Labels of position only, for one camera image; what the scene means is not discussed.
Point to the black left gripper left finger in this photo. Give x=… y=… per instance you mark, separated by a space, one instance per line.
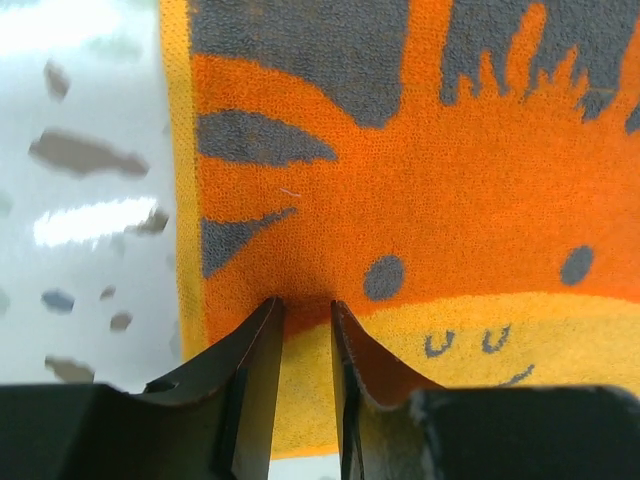
x=210 y=418

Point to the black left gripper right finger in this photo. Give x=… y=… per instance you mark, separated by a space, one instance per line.
x=394 y=423

